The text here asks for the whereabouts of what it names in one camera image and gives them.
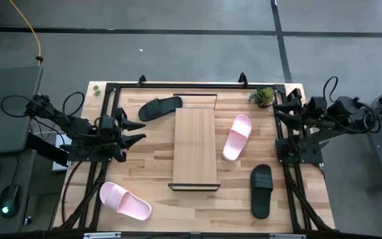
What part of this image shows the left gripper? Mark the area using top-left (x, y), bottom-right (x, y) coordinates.
top-left (97, 108), bottom-right (147, 163)

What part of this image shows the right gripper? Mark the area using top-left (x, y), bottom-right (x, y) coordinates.
top-left (273, 88), bottom-right (328, 132)

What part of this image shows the black slide sandal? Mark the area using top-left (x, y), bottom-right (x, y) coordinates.
top-left (137, 96), bottom-right (184, 122)
top-left (249, 163), bottom-right (274, 220)

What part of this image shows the pink slide sandal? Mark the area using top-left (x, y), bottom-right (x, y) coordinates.
top-left (99, 181), bottom-right (153, 222)
top-left (222, 114), bottom-right (253, 163)

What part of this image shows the potted green plant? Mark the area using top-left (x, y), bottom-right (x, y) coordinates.
top-left (247, 86), bottom-right (276, 109)

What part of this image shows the white box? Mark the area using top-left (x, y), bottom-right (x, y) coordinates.
top-left (51, 132), bottom-right (74, 172)

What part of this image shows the grey side desk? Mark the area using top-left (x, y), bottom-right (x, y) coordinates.
top-left (0, 65), bottom-right (66, 233)

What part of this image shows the black computer mouse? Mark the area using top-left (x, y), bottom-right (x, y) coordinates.
top-left (0, 184), bottom-right (22, 219)

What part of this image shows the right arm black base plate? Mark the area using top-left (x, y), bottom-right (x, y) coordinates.
top-left (275, 137), bottom-right (324, 165)

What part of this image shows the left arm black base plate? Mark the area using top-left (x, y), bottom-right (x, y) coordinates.
top-left (66, 142), bottom-right (115, 163)

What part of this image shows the wooden shelf with black frame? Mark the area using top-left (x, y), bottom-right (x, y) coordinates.
top-left (167, 93), bottom-right (222, 192)

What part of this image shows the black aluminium table frame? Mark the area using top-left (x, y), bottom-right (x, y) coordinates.
top-left (53, 81), bottom-right (334, 232)

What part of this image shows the silver metal bracket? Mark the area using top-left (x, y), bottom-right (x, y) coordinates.
top-left (83, 232), bottom-right (122, 239)
top-left (269, 233), bottom-right (307, 239)

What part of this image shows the yellow cable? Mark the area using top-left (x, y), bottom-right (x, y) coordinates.
top-left (8, 0), bottom-right (43, 66)

